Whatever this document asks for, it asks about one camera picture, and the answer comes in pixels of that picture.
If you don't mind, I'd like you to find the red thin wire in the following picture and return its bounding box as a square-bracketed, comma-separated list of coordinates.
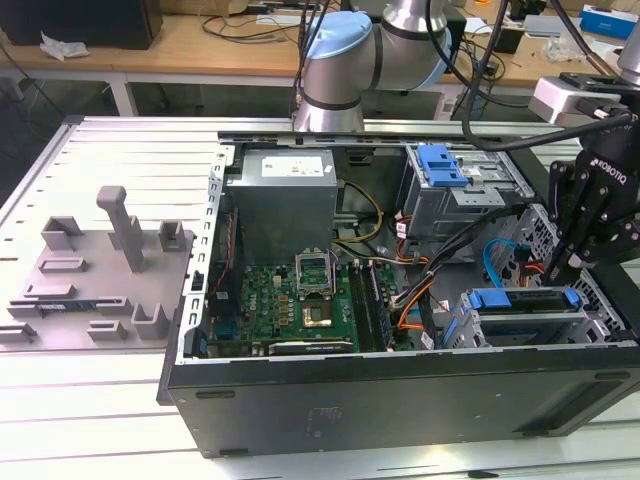
[209, 206, 238, 301]

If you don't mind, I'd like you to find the orange wire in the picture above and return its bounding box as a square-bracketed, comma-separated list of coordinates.
[514, 252, 546, 289]

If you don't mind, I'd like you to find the black graphics card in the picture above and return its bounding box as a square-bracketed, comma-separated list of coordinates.
[267, 339, 354, 358]

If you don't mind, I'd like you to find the black open PC case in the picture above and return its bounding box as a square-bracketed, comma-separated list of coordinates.
[156, 122, 640, 459]

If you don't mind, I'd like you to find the wooden desk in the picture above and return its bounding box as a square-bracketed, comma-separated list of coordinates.
[0, 10, 640, 119]

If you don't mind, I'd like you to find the blue cardboard box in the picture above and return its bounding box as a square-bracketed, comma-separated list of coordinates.
[578, 4, 640, 42]

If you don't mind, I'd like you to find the CPU socket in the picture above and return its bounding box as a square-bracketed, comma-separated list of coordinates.
[299, 298, 344, 330]

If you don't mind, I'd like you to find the grey power supply unit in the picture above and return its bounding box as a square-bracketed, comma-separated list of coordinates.
[224, 148, 338, 267]

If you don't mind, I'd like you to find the flat grey box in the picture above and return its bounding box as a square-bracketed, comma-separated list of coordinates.
[521, 14, 584, 38]

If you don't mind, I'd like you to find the white crumpled plastic wrap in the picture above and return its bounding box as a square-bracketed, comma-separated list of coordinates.
[39, 31, 92, 62]

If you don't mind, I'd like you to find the grey metal drive cage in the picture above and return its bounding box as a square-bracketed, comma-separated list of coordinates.
[401, 143, 535, 242]

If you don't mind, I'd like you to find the grey metal disk bay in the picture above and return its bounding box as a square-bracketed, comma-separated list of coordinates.
[441, 286, 609, 350]

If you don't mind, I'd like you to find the yellow power wire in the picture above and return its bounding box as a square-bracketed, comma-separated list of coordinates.
[331, 180, 385, 247]

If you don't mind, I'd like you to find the coloured wire bundle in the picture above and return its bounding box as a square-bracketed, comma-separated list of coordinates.
[392, 271, 437, 333]

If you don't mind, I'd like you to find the blue plastic drive latch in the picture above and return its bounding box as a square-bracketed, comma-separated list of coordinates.
[418, 144, 472, 188]

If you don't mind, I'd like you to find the green motherboard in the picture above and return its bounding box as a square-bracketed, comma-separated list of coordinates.
[207, 259, 417, 357]

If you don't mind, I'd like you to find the black camera cable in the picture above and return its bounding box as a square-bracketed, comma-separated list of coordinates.
[460, 0, 634, 152]

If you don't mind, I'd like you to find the black RAM slot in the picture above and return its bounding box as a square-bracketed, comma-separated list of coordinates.
[348, 262, 375, 352]

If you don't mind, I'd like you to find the hard disk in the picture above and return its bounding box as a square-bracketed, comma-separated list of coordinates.
[442, 286, 582, 351]

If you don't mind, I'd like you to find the blue data wire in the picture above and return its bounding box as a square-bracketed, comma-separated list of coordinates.
[482, 239, 517, 289]

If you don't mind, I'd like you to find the metal CPU socket cover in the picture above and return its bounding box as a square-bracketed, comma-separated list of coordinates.
[295, 246, 336, 300]

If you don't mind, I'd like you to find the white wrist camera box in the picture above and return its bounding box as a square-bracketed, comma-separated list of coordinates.
[528, 72, 632, 127]

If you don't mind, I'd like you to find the grey plastic parts rack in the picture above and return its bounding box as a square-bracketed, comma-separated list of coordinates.
[0, 184, 197, 354]

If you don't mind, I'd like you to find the black cable bundle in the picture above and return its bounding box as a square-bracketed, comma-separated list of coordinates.
[423, 206, 522, 282]

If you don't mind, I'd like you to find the large black box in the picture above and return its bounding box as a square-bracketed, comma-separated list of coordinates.
[0, 0, 164, 51]

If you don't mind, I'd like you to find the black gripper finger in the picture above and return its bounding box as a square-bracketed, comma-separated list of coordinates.
[543, 159, 577, 282]
[566, 189, 640, 270]

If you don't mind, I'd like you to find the dark RAM stick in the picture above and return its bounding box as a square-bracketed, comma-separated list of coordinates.
[368, 263, 393, 350]

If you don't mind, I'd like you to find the green RAM stick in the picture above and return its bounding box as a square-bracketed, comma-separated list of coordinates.
[36, 299, 82, 315]

